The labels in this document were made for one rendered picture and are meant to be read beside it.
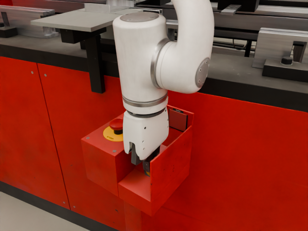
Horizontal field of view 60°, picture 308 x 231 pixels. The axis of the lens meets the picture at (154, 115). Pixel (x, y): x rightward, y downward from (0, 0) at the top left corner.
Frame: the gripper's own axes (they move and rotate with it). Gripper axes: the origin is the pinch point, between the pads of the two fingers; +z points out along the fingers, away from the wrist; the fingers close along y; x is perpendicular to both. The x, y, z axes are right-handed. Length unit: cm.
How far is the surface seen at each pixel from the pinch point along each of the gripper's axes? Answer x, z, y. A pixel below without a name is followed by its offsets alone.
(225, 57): -1.1, -10.2, -40.9
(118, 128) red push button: -8.5, -6.5, 0.1
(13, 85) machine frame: -70, 3, -7
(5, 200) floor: -97, 74, 7
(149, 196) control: 3.5, 3.0, 5.5
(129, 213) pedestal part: -6.0, 19.1, 2.8
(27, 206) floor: -84, 74, 2
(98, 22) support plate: -22.5, -25.2, -11.8
